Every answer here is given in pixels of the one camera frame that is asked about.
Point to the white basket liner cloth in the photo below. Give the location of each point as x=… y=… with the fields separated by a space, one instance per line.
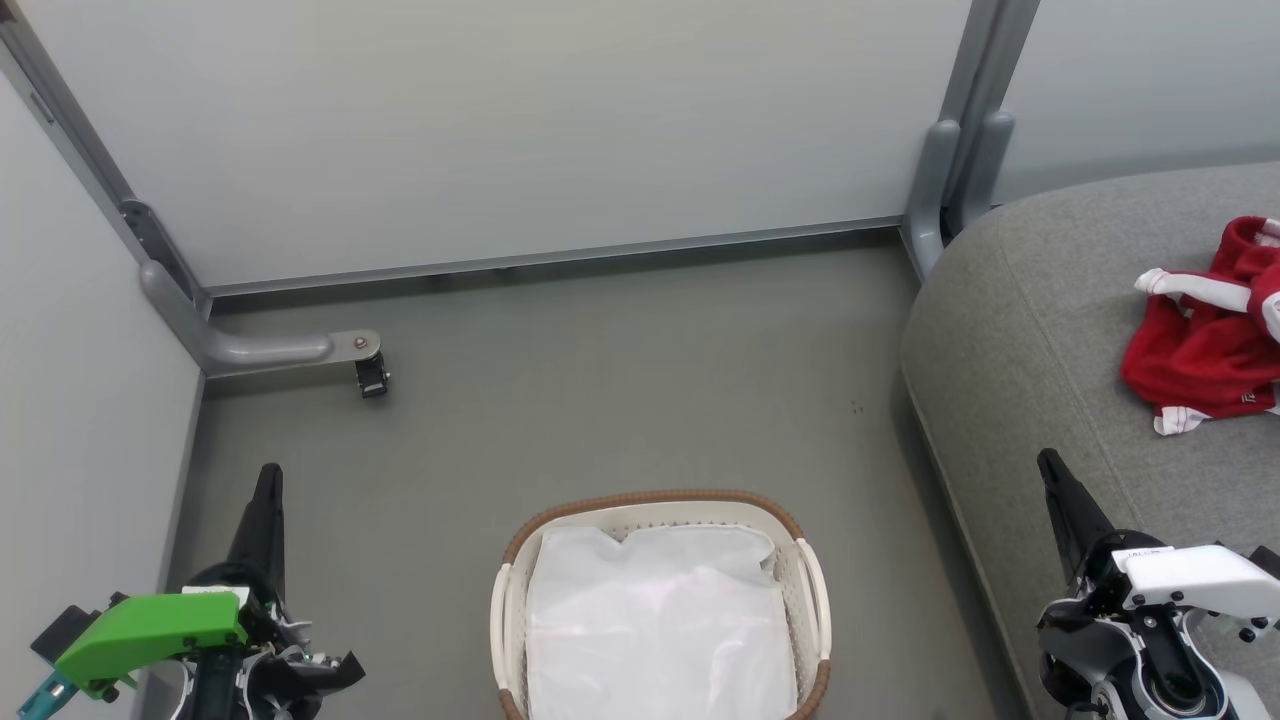
x=660 y=630

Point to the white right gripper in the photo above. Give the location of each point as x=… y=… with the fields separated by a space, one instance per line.
x=1200 y=580

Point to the grey slanted partition post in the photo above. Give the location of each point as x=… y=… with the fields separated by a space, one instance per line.
x=80 y=150

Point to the grey partition foot bar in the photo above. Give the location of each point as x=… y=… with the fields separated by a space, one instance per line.
x=260 y=350

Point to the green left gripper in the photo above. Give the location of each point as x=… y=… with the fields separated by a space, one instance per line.
x=150 y=630

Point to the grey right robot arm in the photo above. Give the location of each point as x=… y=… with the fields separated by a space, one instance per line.
x=1180 y=690

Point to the grey partition bottom rail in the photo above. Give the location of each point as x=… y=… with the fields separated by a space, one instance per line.
x=560 y=255

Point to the black caster wheel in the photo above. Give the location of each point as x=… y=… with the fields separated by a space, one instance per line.
x=371 y=377

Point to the white laundry basket brown rim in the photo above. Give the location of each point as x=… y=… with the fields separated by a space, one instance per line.
x=812 y=610

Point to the grey fabric sofa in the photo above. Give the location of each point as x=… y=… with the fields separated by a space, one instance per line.
x=1050 y=350

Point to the red and white garment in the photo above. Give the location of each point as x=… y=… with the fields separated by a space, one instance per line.
x=1200 y=355

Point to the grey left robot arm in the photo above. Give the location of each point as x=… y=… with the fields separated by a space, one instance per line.
x=215 y=700

